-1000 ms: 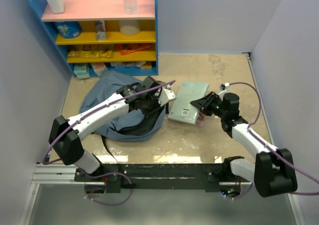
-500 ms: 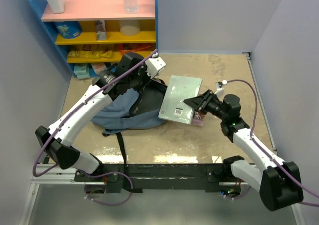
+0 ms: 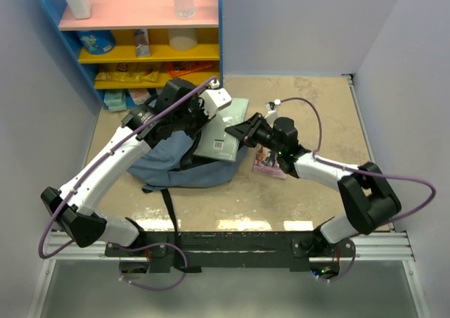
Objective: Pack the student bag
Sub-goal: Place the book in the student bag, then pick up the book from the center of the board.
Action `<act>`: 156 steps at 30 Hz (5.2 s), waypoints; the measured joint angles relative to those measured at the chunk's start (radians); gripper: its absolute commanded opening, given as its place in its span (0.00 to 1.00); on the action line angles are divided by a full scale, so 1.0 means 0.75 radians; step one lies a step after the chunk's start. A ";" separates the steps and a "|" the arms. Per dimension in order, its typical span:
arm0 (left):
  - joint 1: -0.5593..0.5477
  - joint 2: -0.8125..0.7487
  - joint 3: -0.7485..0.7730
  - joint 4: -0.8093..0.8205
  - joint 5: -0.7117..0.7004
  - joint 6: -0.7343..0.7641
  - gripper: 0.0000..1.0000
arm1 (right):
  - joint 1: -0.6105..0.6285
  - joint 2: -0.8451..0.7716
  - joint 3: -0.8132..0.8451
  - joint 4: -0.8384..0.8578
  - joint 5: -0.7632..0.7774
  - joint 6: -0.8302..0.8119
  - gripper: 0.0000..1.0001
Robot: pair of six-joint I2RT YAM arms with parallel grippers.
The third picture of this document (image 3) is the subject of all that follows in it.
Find purple cable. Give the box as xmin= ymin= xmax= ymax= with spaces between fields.
xmin=37 ymin=75 xmax=221 ymax=291
xmin=274 ymin=97 xmax=437 ymax=283

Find white round container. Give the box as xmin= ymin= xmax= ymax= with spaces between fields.
xmin=167 ymin=28 xmax=198 ymax=51

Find pink white tissue pack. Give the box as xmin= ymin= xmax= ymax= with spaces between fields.
xmin=127 ymin=88 xmax=157 ymax=105

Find blue wooden shelf unit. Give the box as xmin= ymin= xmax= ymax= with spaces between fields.
xmin=39 ymin=0 xmax=222 ymax=106

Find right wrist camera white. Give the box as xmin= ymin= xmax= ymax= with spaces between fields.
xmin=264 ymin=99 xmax=281 ymax=125

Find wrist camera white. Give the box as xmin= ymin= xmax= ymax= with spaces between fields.
xmin=264 ymin=99 xmax=281 ymax=125
xmin=200 ymin=88 xmax=232 ymax=117

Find silver snack pouch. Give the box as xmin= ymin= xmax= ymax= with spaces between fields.
xmin=134 ymin=29 xmax=150 ymax=58

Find blue snack cup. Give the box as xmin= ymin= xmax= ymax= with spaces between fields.
xmin=76 ymin=30 xmax=115 ymax=55

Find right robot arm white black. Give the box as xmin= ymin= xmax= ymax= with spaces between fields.
xmin=225 ymin=113 xmax=401 ymax=257

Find orange snack pack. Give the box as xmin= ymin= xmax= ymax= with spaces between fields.
xmin=165 ymin=61 xmax=214 ymax=78

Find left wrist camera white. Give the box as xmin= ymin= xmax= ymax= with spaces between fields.
xmin=200 ymin=88 xmax=232 ymax=117

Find blue grey backpack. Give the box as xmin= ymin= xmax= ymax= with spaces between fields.
xmin=126 ymin=127 xmax=249 ymax=273

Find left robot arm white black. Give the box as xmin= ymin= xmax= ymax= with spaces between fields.
xmin=38 ymin=77 xmax=232 ymax=259

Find pink book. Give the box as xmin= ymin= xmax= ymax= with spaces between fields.
xmin=252 ymin=144 xmax=287 ymax=179

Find yellow snack bag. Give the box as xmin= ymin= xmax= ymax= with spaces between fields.
xmin=95 ymin=63 xmax=162 ymax=84

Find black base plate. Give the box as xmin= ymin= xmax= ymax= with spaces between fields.
xmin=105 ymin=231 xmax=356 ymax=273

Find pale green bottom book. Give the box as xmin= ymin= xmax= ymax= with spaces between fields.
xmin=194 ymin=98 xmax=249 ymax=162

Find teal tissue packs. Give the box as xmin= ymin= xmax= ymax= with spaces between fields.
xmin=103 ymin=89 xmax=127 ymax=112

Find aluminium rail frame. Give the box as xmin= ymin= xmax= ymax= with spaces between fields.
xmin=26 ymin=73 xmax=432 ymax=318

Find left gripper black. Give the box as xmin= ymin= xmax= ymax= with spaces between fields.
xmin=174 ymin=95 xmax=217 ymax=141

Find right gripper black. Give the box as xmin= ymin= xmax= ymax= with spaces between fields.
xmin=225 ymin=113 xmax=283 ymax=155

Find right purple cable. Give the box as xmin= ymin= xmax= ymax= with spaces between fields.
xmin=274 ymin=97 xmax=437 ymax=283

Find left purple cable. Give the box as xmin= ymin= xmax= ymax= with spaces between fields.
xmin=37 ymin=75 xmax=221 ymax=291

